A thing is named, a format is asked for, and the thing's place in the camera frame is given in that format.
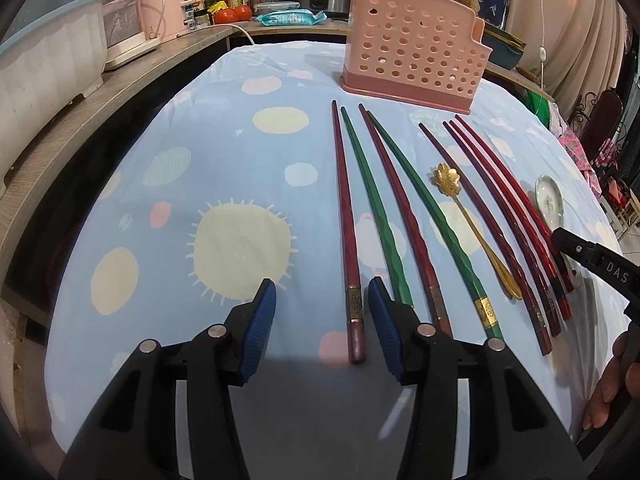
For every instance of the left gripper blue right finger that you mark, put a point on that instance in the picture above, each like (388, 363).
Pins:
(382, 309)

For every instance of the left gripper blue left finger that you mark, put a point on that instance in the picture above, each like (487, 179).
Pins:
(257, 328)

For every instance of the bright red chopstick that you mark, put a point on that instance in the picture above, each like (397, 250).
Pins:
(543, 232)
(540, 265)

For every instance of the green chopstick gold band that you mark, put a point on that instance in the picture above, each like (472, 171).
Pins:
(471, 280)

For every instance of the person's right hand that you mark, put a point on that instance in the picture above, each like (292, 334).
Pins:
(598, 407)

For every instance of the pink floral cloth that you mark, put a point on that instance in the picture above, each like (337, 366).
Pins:
(613, 191)

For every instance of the gold flower spoon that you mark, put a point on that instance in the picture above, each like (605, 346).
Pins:
(448, 180)

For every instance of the light blue patterned tablecloth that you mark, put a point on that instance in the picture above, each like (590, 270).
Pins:
(234, 181)

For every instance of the dark wooden chair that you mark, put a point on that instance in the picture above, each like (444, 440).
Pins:
(595, 119)

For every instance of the beige curtain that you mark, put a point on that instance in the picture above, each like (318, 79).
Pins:
(585, 42)

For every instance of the dark teal lunch box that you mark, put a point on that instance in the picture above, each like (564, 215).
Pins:
(506, 49)

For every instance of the pink perforated utensil holder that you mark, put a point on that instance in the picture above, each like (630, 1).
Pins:
(422, 52)

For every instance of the blue wet wipes pack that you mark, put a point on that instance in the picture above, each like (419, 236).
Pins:
(292, 17)

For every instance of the red tomatoes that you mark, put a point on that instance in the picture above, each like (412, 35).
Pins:
(232, 15)

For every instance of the white countertop appliance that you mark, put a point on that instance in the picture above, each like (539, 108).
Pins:
(126, 37)

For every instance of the white ribbed storage bin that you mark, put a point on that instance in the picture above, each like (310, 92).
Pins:
(45, 66)

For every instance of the pink kettle appliance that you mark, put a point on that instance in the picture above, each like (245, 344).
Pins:
(170, 0)

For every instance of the white power cord switch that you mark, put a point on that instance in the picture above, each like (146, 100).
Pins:
(542, 48)

